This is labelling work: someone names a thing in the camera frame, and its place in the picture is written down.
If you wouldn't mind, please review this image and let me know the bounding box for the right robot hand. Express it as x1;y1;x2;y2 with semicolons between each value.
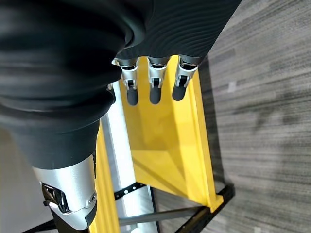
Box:
0;0;242;231

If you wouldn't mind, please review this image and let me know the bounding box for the yellow metal shelf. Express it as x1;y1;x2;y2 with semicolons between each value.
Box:
89;55;224;233

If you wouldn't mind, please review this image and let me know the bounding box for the silver metal shelf post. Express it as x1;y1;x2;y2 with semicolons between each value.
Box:
100;80;161;233

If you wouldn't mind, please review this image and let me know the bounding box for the black metal shelf frame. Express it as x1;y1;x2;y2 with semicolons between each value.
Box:
24;182;236;233

